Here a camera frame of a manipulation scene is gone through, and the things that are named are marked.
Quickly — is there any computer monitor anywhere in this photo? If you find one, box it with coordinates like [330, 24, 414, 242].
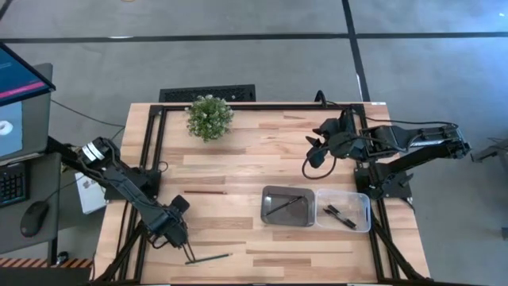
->
[0, 41, 56, 164]

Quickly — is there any clear plastic container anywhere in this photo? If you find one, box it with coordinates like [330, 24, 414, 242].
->
[314, 188, 372, 234]

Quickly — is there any black computer mouse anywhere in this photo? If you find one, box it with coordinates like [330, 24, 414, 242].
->
[19, 200, 51, 238]

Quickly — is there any black pen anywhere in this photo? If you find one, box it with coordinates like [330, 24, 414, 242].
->
[323, 208, 357, 230]
[327, 204, 357, 224]

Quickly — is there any grey plastic tray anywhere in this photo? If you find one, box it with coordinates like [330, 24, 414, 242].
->
[260, 185, 317, 228]

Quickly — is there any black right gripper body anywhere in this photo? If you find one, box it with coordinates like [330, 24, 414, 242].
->
[327, 130, 368, 162]

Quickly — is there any artificial green plant in pot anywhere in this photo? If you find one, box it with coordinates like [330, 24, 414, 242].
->
[185, 94, 235, 143]

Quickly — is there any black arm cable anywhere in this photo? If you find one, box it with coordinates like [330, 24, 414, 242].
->
[315, 90, 460, 130]

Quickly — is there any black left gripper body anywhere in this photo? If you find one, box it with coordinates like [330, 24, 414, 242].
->
[158, 208, 190, 248]

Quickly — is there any black keyboard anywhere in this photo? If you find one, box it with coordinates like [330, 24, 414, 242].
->
[0, 160, 29, 208]

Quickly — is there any grey side desk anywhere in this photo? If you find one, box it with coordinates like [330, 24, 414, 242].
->
[0, 153, 63, 255]

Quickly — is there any dark pencil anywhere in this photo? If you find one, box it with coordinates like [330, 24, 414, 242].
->
[184, 253, 233, 265]

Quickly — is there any black looped cable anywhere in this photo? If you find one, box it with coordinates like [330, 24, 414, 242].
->
[301, 146, 338, 180]

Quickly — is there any white box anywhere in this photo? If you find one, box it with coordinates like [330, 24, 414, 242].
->
[74, 171, 108, 215]

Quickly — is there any black pencil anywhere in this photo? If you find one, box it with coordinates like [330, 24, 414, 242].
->
[264, 195, 306, 218]

